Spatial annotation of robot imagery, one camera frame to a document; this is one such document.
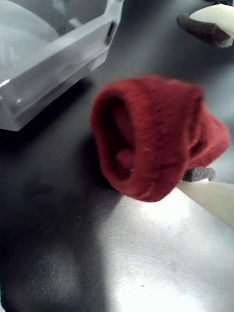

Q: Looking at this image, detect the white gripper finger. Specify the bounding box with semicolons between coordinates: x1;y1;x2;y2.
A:
176;3;234;48
179;167;234;230

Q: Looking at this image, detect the dark red sock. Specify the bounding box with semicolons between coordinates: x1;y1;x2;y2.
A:
91;75;231;203

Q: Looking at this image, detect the grey plastic storage bin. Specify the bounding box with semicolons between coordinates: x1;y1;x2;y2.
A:
0;0;124;132

